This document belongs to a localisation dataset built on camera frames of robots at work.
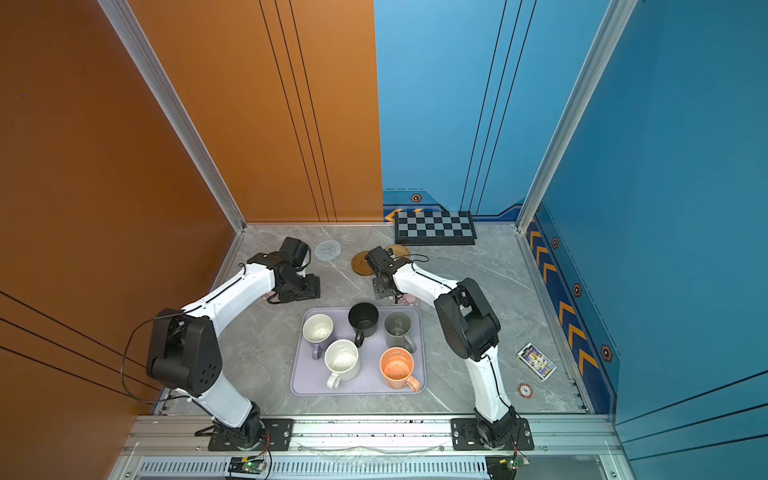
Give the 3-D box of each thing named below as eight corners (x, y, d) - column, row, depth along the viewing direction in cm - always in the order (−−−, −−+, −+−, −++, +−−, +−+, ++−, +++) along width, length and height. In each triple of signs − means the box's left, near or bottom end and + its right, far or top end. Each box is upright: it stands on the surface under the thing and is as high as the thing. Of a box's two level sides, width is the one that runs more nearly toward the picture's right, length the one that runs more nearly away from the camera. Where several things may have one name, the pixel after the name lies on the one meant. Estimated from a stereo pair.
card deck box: (542, 382, 84) (546, 379, 82) (515, 356, 88) (518, 353, 86) (554, 369, 86) (557, 366, 84) (527, 345, 90) (530, 342, 89)
